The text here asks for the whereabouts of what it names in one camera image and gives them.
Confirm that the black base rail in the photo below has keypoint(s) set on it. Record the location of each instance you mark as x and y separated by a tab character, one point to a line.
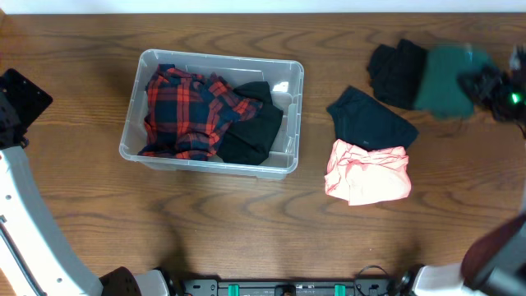
370	281

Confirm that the green garment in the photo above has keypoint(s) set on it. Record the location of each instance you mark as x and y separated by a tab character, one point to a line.
439	92

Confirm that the red navy plaid shirt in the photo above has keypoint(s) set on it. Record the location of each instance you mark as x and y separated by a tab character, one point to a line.
188	113

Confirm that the pink crumpled garment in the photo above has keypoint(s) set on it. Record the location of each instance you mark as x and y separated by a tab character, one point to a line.
362	177

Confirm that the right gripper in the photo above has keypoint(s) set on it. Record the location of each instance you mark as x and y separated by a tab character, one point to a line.
493	79

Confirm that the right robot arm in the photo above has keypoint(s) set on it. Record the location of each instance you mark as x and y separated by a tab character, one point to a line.
495	264

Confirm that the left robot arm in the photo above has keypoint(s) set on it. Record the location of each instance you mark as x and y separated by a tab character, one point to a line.
36	258

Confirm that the dark navy folded garment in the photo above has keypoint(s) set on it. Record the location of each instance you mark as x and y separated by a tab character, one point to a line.
362	121

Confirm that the folded black cloth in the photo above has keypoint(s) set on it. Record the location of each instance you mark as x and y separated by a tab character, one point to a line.
396	73

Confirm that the clear plastic storage bin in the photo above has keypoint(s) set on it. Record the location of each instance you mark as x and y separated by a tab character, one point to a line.
285	77

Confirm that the large black garment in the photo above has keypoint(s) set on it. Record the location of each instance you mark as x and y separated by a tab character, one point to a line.
249	142

